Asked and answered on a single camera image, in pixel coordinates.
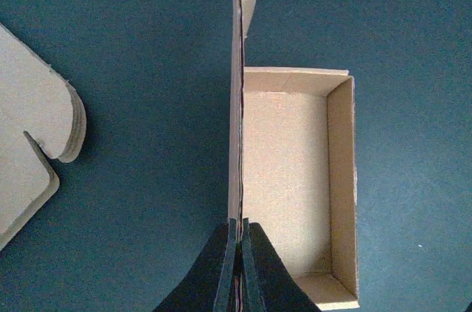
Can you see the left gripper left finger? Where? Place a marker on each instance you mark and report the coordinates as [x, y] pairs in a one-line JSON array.
[[208, 284]]

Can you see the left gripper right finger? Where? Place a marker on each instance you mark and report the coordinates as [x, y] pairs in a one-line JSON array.
[[267, 285]]

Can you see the cardboard box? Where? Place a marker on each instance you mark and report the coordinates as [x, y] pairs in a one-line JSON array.
[[292, 169]]

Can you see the stack of flat cardboard blanks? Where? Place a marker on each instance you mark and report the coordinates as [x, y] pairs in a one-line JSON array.
[[42, 118]]

